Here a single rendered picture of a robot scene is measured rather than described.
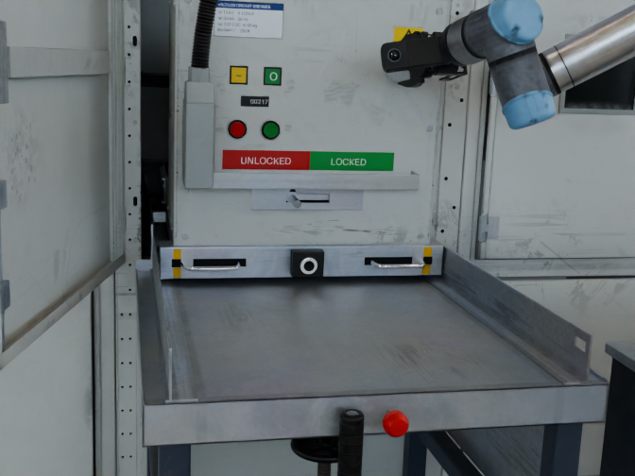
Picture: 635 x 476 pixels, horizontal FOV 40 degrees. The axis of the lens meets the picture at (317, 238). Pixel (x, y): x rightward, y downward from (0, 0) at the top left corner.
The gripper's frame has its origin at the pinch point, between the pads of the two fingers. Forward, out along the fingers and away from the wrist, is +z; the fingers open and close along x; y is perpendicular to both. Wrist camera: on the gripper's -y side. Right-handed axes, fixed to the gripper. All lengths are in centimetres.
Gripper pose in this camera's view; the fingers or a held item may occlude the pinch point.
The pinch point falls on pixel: (387, 71)
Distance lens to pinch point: 161.1
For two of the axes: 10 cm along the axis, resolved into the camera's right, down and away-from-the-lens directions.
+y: 8.9, -0.6, 4.5
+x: -0.8, -10.0, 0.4
